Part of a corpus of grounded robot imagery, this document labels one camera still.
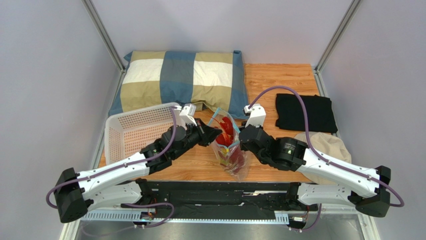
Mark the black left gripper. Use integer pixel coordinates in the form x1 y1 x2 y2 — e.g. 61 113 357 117
171 118 222 160

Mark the red toy lobster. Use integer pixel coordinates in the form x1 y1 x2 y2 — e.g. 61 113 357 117
212 116 246 176

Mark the clear zip top bag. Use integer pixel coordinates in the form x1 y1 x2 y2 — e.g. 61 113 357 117
208 108 250 182

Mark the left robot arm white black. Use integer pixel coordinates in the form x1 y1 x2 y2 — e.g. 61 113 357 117
53 118 222 223

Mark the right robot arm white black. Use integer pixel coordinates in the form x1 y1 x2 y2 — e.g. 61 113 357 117
238 125 392 218

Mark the yellow toy fruit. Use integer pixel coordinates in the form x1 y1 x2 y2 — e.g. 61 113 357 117
219 147 230 158

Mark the black folded cloth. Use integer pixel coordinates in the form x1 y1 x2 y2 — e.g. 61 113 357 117
275 93 339 134

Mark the plaid pillow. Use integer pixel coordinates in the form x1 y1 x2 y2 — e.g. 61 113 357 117
108 50 249 119

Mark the white plastic basket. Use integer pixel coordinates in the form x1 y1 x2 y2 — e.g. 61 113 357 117
104 102 185 165

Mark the beige hat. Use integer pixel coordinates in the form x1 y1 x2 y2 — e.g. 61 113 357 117
302 131 352 185

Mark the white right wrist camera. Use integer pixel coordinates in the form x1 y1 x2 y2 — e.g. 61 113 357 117
242 103 266 128

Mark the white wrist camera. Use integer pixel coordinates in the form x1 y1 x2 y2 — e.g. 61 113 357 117
179 103 197 126
242 103 266 128

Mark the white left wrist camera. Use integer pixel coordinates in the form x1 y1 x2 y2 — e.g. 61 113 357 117
179 103 197 126

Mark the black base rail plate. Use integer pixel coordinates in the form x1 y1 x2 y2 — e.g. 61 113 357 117
119 178 319 220

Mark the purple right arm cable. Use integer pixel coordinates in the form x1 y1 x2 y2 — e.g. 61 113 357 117
247 85 406 208

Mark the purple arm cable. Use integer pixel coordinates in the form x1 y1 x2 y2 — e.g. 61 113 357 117
247 85 406 208
45 105 182 210

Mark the aluminium frame rail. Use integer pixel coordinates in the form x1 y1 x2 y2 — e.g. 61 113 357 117
60 190 380 240

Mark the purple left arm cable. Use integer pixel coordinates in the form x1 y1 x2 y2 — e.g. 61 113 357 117
45 105 182 210

